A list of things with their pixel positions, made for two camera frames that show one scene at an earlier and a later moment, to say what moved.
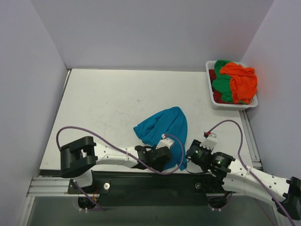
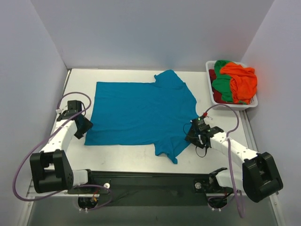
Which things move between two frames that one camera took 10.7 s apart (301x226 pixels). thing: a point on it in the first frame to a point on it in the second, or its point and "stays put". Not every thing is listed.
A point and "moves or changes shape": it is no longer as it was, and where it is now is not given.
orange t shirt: [244, 81] stays put
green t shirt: [223, 83] stays put
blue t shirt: [171, 121] moves or changes shape
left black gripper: [166, 155] to [84, 127]
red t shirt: [217, 94] stays put
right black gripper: [191, 152] to [191, 134]
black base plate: [119, 189] stays put
